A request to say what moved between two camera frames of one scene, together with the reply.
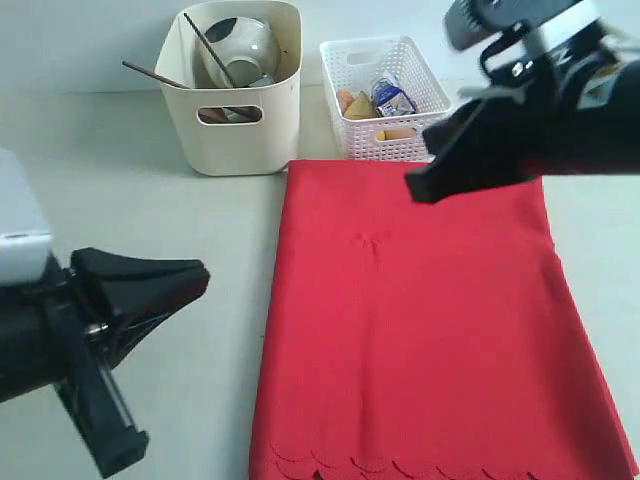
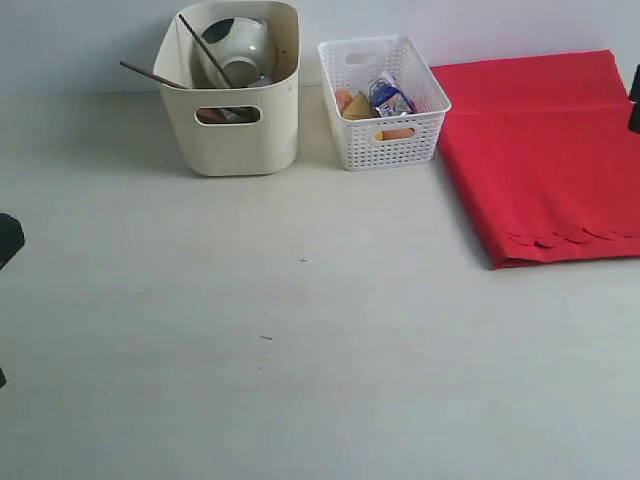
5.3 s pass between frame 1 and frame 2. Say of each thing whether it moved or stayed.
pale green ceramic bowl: stayed
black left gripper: moved
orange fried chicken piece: stayed
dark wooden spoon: stayed
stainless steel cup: stayed
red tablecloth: moved
